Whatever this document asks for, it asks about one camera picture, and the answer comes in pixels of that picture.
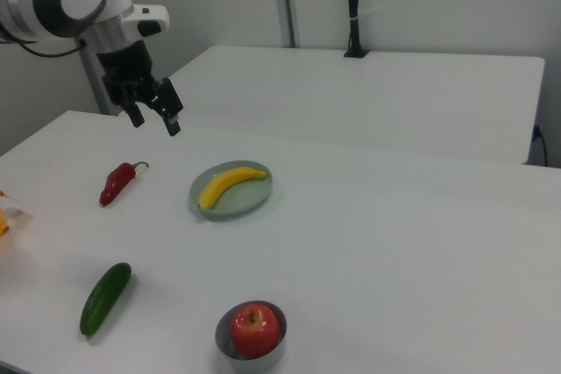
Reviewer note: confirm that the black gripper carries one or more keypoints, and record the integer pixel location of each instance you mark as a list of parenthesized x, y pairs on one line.
[(127, 72)]

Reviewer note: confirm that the yellow banana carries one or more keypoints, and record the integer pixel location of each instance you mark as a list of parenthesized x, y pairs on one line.
[(223, 183)]

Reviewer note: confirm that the green plastic plate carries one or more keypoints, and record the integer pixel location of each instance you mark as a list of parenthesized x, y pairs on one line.
[(245, 203)]

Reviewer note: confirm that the red chili pepper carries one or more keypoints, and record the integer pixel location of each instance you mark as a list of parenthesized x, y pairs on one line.
[(116, 183)]

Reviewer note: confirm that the plush toy paper tag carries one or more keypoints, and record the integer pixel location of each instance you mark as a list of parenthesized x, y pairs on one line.
[(19, 215)]

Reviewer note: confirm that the orange plush toy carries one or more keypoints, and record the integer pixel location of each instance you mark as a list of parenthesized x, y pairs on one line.
[(3, 220)]

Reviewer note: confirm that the green cucumber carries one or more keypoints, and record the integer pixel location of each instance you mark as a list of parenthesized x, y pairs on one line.
[(105, 299)]

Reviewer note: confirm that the white side table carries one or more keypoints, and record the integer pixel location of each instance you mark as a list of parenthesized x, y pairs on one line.
[(372, 98)]

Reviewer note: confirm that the small metal bowl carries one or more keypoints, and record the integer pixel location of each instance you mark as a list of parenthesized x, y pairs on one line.
[(225, 334)]

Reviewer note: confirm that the red apple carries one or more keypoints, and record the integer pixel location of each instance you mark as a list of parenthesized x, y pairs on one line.
[(255, 331)]

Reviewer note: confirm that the black camera pole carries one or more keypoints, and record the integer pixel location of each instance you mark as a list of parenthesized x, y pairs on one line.
[(354, 6)]

